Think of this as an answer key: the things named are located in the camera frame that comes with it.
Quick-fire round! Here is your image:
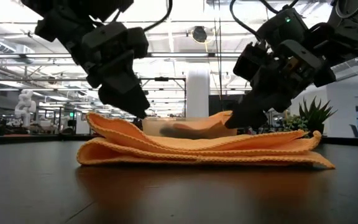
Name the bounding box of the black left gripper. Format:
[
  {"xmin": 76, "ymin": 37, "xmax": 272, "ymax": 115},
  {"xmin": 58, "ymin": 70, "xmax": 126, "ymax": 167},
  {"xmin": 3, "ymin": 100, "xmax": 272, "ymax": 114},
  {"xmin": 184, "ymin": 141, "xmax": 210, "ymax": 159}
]
[{"xmin": 85, "ymin": 49, "xmax": 151, "ymax": 119}]

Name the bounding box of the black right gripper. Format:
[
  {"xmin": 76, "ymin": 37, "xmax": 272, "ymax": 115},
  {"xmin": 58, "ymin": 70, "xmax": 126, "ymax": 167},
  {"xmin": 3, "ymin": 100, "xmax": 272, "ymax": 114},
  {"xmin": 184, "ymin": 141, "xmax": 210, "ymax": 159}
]
[{"xmin": 224, "ymin": 39, "xmax": 337, "ymax": 130}]

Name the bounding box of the dark background panel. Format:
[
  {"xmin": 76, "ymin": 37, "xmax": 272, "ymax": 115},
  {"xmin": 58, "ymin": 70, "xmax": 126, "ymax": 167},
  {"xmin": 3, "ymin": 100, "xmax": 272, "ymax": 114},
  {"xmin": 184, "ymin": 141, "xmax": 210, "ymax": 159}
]
[{"xmin": 208, "ymin": 94, "xmax": 245, "ymax": 116}]

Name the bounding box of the white cabinet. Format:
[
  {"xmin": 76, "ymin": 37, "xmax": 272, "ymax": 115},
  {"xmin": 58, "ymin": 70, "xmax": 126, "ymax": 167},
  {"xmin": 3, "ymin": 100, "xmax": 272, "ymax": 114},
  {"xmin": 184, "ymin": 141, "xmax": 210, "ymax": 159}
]
[{"xmin": 75, "ymin": 111, "xmax": 90, "ymax": 135}]

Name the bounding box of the artificial green plant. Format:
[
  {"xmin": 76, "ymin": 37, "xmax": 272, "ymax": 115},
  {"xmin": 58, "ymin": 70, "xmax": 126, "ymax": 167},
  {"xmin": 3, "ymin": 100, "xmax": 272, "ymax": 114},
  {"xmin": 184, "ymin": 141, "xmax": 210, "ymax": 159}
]
[{"xmin": 280, "ymin": 96, "xmax": 338, "ymax": 138}]

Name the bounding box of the white cylindrical column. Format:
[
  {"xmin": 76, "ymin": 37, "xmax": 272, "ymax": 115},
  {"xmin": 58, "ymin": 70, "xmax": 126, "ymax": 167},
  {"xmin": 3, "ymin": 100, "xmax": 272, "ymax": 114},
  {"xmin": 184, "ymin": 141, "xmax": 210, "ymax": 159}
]
[{"xmin": 186, "ymin": 68, "xmax": 211, "ymax": 118}]

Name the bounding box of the thin vertical pole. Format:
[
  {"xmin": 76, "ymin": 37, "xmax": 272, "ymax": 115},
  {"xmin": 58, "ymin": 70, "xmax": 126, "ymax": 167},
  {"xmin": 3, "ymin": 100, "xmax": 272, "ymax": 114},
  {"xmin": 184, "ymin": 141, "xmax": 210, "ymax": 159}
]
[{"xmin": 216, "ymin": 0, "xmax": 223, "ymax": 97}]

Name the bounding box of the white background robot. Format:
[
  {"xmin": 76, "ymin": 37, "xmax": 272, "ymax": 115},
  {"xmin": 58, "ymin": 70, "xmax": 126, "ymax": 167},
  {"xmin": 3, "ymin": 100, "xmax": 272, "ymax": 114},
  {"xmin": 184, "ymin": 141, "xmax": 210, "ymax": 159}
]
[{"xmin": 14, "ymin": 89, "xmax": 37, "ymax": 128}]

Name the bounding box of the black background frame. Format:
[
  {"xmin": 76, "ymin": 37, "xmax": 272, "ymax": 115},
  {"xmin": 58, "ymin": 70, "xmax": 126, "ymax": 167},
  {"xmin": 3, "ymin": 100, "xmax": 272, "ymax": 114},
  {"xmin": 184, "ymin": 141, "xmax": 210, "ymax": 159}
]
[{"xmin": 140, "ymin": 77, "xmax": 188, "ymax": 118}]

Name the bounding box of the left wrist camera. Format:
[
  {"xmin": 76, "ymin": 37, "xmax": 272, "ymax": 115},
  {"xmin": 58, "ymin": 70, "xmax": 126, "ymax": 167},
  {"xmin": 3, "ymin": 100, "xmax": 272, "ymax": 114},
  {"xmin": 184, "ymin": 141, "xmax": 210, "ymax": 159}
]
[{"xmin": 81, "ymin": 21, "xmax": 150, "ymax": 62}]

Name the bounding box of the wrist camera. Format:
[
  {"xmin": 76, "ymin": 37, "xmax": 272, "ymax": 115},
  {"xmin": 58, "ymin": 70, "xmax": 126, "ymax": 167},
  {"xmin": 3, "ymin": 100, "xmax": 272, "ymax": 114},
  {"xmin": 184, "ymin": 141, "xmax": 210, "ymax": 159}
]
[
  {"xmin": 255, "ymin": 7, "xmax": 310, "ymax": 47},
  {"xmin": 81, "ymin": 21, "xmax": 150, "ymax": 62}
]

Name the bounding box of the grey overhead frame beam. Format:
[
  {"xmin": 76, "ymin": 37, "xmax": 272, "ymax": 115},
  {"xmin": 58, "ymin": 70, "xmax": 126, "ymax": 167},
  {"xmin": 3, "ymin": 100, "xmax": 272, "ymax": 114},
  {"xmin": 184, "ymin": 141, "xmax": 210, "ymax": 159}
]
[{"xmin": 0, "ymin": 51, "xmax": 358, "ymax": 62}]

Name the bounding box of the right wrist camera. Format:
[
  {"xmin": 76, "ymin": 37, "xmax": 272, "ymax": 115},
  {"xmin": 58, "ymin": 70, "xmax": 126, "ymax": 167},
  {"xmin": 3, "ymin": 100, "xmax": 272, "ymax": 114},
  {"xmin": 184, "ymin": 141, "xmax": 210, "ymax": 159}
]
[{"xmin": 255, "ymin": 7, "xmax": 310, "ymax": 47}]

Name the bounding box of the black overhead camera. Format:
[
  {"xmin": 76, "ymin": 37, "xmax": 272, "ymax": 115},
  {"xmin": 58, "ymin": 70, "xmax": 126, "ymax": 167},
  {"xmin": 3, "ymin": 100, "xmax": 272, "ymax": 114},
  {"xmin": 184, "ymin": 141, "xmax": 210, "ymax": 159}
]
[{"xmin": 192, "ymin": 26, "xmax": 208, "ymax": 44}]

